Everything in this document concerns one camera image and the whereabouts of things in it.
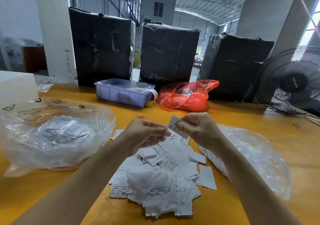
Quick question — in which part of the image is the person's right hand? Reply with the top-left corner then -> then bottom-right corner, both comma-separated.
175,112 -> 229,155

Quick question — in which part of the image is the person's left hand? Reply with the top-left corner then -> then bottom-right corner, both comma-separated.
118,118 -> 171,157

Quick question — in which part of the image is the white paper label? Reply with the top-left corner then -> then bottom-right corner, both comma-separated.
167,115 -> 189,139

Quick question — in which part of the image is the pile of white labels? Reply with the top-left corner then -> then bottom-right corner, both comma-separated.
109,128 -> 218,218

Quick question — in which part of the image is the clear plastic bag black print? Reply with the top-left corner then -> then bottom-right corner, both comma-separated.
199,124 -> 292,200

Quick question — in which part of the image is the large clear bag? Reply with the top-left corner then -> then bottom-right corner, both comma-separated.
0,97 -> 117,177

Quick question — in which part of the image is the person's right forearm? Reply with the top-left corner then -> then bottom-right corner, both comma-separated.
212,143 -> 303,225

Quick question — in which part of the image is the person's left forearm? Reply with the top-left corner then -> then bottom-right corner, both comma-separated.
12,145 -> 133,225

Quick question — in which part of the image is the red plastic bag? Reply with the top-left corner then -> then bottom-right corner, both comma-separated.
156,79 -> 220,112

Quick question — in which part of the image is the blue plastic bin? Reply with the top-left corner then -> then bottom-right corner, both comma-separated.
94,78 -> 159,108

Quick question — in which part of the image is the large black wrapped bale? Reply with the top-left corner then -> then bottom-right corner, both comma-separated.
197,34 -> 275,103
68,7 -> 136,88
139,23 -> 201,89

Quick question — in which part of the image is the black table fan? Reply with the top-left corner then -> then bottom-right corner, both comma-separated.
254,47 -> 320,118

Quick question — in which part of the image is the grey cabin with window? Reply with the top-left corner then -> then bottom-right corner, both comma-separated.
139,0 -> 177,26

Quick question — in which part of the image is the brown wooden cabinet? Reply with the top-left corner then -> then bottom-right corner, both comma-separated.
22,46 -> 48,74

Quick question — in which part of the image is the white foam box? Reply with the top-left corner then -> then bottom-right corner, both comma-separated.
0,70 -> 39,108

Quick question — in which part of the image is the white pillar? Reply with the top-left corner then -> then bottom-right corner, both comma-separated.
34,0 -> 77,82

